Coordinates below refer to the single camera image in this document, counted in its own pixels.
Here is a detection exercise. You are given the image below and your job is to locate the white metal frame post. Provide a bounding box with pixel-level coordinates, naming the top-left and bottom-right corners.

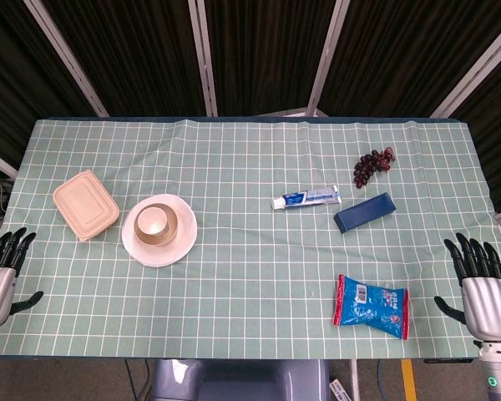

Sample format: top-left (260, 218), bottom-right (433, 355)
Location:
top-left (429, 15), bottom-right (501, 119)
top-left (187, 0), bottom-right (219, 118)
top-left (23, 0), bottom-right (110, 118)
top-left (306, 0), bottom-right (352, 118)

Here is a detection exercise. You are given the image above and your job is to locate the green white checked tablecloth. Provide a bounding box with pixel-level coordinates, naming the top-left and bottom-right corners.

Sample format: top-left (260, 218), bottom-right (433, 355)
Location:
top-left (0, 118), bottom-right (501, 359)

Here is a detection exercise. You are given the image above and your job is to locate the blue white toothpaste tube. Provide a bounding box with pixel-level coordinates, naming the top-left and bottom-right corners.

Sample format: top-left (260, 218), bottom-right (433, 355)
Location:
top-left (271, 185), bottom-right (343, 211)

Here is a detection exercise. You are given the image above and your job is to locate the dark red grape bunch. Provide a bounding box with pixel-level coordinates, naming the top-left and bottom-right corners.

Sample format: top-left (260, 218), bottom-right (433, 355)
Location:
top-left (352, 146), bottom-right (397, 189)

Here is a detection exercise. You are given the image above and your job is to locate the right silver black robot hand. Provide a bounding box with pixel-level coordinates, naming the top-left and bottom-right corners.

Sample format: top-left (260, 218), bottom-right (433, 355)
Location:
top-left (433, 232), bottom-right (501, 340)

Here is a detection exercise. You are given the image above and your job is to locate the grey blue robot torso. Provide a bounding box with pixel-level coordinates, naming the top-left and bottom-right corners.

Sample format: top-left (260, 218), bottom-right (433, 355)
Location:
top-left (149, 358), bottom-right (331, 401)

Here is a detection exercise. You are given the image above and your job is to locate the beige round bowl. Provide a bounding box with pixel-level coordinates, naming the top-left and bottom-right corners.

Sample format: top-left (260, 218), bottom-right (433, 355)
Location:
top-left (133, 202), bottom-right (181, 247)

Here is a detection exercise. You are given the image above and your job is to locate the beige lidded lunch box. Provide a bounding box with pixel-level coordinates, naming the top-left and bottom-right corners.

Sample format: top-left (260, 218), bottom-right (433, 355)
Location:
top-left (52, 169), bottom-right (121, 242)

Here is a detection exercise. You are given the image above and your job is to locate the white round plate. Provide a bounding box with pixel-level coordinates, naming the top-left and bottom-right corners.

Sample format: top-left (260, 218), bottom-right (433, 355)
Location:
top-left (121, 193), bottom-right (199, 267)

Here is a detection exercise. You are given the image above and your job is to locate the dark blue rectangular box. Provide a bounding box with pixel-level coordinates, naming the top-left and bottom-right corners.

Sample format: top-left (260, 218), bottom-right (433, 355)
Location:
top-left (333, 191), bottom-right (397, 234)

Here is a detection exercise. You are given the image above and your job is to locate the blue red snack bag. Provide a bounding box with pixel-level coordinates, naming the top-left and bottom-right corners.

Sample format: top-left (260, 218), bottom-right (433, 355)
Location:
top-left (332, 274), bottom-right (411, 341)

